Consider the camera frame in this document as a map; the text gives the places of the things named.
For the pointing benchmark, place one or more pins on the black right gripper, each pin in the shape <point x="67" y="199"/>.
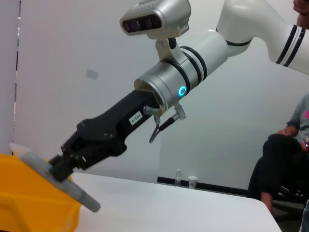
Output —
<point x="116" y="123"/>

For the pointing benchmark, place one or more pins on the grey marker pen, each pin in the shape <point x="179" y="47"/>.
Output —
<point x="89" y="205"/>

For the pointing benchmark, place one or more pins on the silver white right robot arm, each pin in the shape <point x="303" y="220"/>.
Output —
<point x="217" y="48"/>

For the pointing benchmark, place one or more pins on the person's bare forearm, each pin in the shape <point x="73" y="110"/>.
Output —
<point x="301" y="6"/>

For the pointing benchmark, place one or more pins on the small background water bottle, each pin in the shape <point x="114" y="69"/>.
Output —
<point x="178" y="178"/>

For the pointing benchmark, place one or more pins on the dark background desk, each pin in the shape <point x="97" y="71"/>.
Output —
<point x="217" y="189"/>

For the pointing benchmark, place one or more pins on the seated person's hand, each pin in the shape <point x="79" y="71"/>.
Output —
<point x="306" y="145"/>
<point x="288" y="132"/>

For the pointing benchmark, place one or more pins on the yellow plastic bin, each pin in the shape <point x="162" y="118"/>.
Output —
<point x="29" y="205"/>

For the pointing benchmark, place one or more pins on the right wrist silver plug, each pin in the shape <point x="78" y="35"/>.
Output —
<point x="150" y="110"/>

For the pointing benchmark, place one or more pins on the small background cup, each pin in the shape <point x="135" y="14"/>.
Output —
<point x="192" y="182"/>

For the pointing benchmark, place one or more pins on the seated person grey sweatshirt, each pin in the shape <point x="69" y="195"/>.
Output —
<point x="277" y="157"/>

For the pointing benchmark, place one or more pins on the dark office chair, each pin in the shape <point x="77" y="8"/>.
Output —
<point x="289" y="193"/>

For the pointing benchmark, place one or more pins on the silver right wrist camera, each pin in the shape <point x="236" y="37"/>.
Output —
<point x="157" y="14"/>

